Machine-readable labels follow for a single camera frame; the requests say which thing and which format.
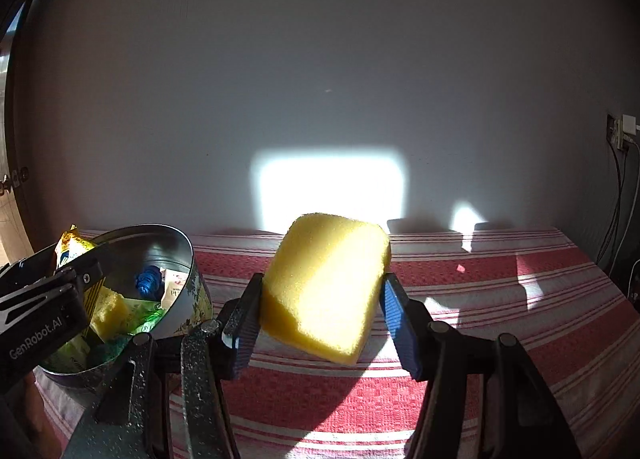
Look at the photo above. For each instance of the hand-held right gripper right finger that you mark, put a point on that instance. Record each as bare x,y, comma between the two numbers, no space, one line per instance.
400,334

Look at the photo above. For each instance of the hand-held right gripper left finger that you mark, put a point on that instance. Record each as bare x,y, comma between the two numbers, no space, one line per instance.
245,339

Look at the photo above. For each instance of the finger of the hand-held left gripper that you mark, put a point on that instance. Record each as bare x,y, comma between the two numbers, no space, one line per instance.
82,273
25,266

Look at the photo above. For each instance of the yellow seasoning packet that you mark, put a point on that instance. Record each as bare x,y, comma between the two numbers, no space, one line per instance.
72,246

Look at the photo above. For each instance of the blue knotted bundle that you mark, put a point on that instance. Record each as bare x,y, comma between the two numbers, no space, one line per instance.
147,281

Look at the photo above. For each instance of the large green tissue packet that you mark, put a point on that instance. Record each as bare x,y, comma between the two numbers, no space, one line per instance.
145,316

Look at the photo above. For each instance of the brown and white packet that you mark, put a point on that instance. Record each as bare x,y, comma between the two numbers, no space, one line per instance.
175,289

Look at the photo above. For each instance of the plain yellow sponge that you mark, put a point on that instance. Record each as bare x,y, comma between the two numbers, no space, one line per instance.
325,284

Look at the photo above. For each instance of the round metal cookie tin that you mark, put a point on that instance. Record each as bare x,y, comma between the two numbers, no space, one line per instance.
170,249

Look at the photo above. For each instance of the red striped tablecloth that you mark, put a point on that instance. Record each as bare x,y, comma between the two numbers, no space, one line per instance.
475,289

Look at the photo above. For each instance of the metal door latch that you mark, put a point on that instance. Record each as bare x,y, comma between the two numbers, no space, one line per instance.
15,179

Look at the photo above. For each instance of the white charger plug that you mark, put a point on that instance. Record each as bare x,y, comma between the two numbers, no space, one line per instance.
630,125

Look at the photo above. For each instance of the wall power socket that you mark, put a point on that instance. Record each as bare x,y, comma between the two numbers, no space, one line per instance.
613,129

